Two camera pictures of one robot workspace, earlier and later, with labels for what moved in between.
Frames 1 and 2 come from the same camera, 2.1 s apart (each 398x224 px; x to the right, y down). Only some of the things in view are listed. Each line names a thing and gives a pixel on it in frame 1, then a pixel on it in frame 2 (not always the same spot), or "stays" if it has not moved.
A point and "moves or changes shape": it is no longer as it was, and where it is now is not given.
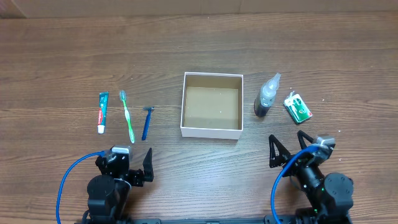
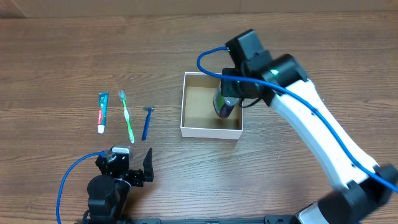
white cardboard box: (212, 106) stays
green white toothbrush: (123, 97) stays
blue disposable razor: (147, 122) stays
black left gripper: (137, 175) stays
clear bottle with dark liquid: (266, 96) moves or changes shape
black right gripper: (296, 160) to (230, 92)
